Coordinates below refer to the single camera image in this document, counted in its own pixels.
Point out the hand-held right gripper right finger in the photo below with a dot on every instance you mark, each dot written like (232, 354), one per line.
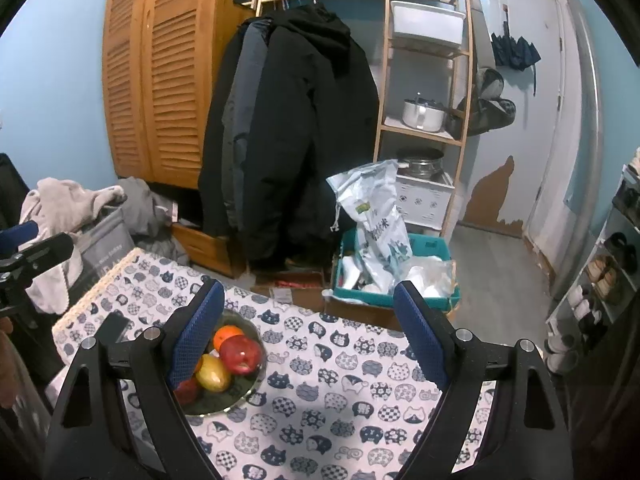
(422, 340)

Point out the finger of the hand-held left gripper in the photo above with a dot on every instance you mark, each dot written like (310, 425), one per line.
(20, 235)
(45, 252)

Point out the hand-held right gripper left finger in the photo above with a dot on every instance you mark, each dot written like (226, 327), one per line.
(195, 340)

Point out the orange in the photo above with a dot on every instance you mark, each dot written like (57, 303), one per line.
(227, 336)

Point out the yellow pear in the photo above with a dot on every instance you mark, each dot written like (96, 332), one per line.
(212, 372)

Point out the red apple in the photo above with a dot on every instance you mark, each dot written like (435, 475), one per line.
(187, 391)
(242, 355)

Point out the green glass bowl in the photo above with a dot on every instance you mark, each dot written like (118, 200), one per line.
(245, 390)

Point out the person's left hand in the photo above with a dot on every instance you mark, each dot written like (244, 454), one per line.
(4, 375)

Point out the grey laundry basket with clothes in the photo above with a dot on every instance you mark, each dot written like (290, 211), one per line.
(55, 200)

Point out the teal plastic basket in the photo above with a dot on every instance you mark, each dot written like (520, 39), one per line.
(390, 300)

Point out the grey fabric basket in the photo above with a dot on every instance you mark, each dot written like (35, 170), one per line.
(105, 250)

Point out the clear plastic bag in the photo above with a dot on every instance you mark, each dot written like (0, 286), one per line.
(430, 277)

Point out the cardboard box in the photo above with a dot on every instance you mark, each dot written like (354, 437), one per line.
(300, 300)
(360, 315)

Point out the black phone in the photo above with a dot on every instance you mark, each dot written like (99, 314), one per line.
(112, 330)

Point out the wooden drawer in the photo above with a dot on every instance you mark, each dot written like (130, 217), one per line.
(205, 247)

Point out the grey clothing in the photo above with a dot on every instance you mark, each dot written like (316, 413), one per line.
(140, 205)

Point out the white rice bag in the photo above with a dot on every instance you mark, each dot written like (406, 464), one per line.
(380, 240)

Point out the red flat packet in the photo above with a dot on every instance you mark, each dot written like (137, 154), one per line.
(300, 280)

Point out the white storage box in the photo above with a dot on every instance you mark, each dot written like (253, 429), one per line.
(425, 205)

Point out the steel pot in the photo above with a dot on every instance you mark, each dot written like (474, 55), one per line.
(420, 165)

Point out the shoe rack with shoes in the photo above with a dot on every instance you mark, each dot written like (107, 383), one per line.
(600, 272)

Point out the dark cloth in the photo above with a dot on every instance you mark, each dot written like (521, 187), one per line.
(610, 385)

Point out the wooden shelf rack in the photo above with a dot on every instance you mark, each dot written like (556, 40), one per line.
(425, 135)

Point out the wooden louvered wardrobe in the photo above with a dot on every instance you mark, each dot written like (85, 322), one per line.
(170, 85)

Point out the grey jacket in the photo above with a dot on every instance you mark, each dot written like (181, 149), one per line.
(239, 125)

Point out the white cooking pot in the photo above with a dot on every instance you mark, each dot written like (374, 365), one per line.
(420, 115)

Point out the black coat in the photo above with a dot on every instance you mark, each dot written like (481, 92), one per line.
(310, 135)

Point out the grey shoe rack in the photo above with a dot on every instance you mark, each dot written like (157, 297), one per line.
(625, 220)

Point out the white door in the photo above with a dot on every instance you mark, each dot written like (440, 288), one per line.
(520, 125)

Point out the hanging dark bag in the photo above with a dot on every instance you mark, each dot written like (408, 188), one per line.
(487, 110)

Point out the silver pipe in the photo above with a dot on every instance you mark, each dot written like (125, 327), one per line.
(585, 160)

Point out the dark folded umbrella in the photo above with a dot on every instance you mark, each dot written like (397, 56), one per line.
(515, 52)

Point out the white plastic bin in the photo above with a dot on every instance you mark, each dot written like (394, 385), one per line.
(425, 22)

